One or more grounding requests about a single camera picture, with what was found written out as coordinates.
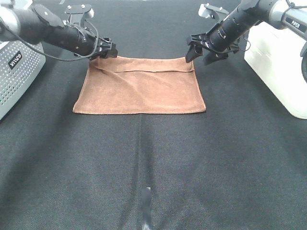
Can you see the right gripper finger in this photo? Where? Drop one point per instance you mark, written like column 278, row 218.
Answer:
column 193, row 53
column 213, row 57

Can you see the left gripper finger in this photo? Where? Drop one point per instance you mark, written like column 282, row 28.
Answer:
column 105, row 54
column 108, row 44

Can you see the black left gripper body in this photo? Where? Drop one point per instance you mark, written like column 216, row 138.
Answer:
column 81, row 41

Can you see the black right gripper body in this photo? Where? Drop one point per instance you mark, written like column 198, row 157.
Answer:
column 223, row 37

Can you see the brown microfiber towel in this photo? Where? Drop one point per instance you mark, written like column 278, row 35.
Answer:
column 124, row 86

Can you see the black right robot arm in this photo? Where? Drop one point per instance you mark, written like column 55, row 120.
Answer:
column 279, row 14

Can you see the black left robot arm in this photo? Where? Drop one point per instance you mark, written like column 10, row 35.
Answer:
column 38, row 24

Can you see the white plastic storage bin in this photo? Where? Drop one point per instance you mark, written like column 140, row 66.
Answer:
column 274, row 55

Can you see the grey perforated plastic basket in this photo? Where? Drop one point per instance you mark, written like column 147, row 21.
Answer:
column 19, row 66

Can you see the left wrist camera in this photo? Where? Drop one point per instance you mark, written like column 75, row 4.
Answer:
column 77, row 14

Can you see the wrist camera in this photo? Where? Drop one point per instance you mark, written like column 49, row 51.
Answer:
column 77, row 14
column 207, row 10

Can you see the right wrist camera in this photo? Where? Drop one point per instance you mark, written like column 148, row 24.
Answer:
column 207, row 10

